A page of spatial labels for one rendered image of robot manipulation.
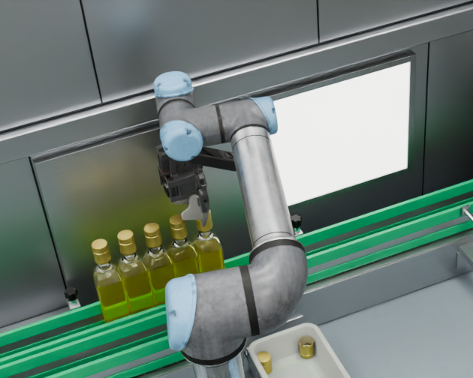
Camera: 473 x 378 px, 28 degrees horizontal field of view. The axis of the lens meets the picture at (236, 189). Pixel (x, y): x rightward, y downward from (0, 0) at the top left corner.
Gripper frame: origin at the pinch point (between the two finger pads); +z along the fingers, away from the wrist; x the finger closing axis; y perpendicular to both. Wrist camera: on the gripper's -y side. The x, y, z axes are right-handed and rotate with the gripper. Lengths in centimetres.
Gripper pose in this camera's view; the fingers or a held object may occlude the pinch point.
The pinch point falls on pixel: (202, 214)
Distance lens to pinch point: 204.5
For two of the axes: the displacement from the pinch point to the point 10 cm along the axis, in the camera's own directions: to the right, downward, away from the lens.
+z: 0.9, 7.8, 6.2
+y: -9.3, 3.0, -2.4
